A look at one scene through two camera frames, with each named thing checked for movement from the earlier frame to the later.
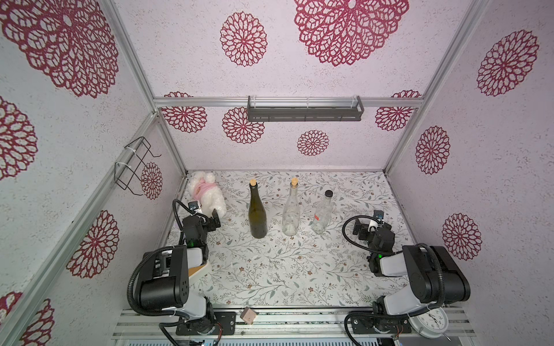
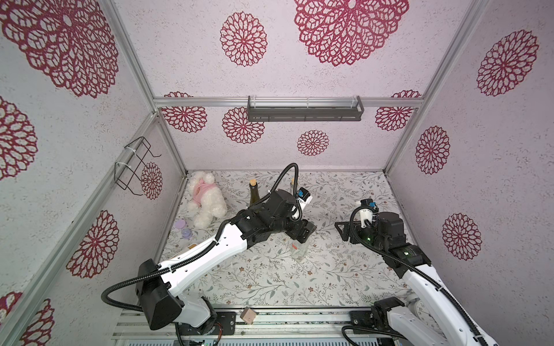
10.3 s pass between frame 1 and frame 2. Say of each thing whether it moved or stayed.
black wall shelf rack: stayed
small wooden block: stayed
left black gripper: moved
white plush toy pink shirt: stayed
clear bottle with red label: moved
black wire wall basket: stayed
